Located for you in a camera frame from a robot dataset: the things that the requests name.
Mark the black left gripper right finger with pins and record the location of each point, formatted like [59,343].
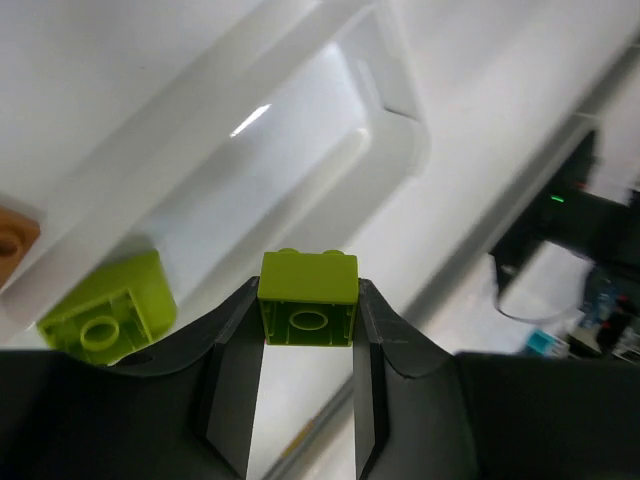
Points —
[423,413]

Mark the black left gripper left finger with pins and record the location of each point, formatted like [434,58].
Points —
[182,408]

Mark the lime green sloped lego brick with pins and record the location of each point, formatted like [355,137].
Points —
[118,309]

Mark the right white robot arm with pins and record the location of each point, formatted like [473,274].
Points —
[564,213]

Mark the brown flat lego plate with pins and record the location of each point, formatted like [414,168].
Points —
[18,234]

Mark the white divided sorting tray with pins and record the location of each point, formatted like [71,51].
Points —
[207,130]

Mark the aluminium front rail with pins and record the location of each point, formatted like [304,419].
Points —
[305,451]

